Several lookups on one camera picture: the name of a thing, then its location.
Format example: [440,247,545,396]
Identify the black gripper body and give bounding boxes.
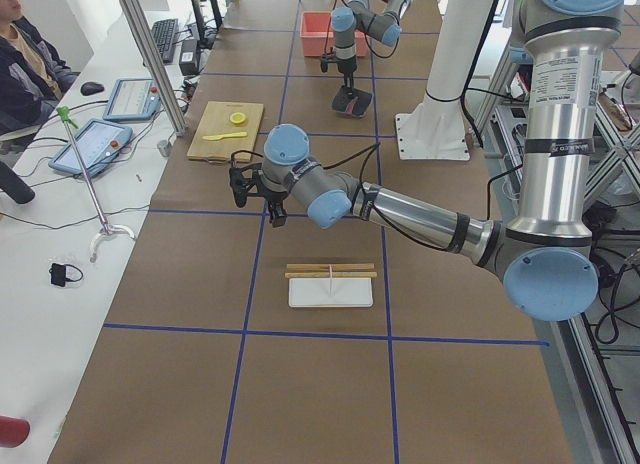
[320,53,357,79]
[229,163,288,201]

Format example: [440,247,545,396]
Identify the grey and pink cloth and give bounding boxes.
[331,86,373,118]

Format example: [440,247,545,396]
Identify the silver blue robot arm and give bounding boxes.
[229,0,624,321]
[320,0,414,115]

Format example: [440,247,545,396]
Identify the pink plastic bin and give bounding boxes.
[299,11,369,58]

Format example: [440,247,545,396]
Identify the yellow plastic knife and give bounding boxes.
[202,131,248,141]

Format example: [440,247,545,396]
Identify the bamboo cutting board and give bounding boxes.
[187,101,264,162]

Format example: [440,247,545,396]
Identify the yellow lemon slices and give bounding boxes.
[229,112,247,126]

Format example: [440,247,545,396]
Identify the wooden rack rod near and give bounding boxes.
[284,271,378,279]

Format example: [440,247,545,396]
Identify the white rectangular tray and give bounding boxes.
[288,278,373,308]

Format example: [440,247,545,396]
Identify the upper teach pendant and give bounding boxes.
[103,78,160,122]

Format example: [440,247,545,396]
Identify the teach pendant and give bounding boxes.
[48,119,133,177]
[103,78,160,122]

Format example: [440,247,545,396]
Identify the lower teach pendant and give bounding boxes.
[48,119,133,177]

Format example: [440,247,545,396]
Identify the black keyboard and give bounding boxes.
[151,18,179,64]

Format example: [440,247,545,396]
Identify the black computer mouse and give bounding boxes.
[80,81,105,96]

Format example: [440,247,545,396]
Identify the green tipped grabber stick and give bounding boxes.
[56,106,136,263]

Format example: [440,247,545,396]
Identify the seated person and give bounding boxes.
[1,0,77,134]

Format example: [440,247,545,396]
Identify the red bottle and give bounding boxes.
[0,415,31,448]

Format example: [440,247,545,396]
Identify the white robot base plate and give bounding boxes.
[395,112,470,161]

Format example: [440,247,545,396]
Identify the aluminium frame post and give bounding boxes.
[119,0,187,137]

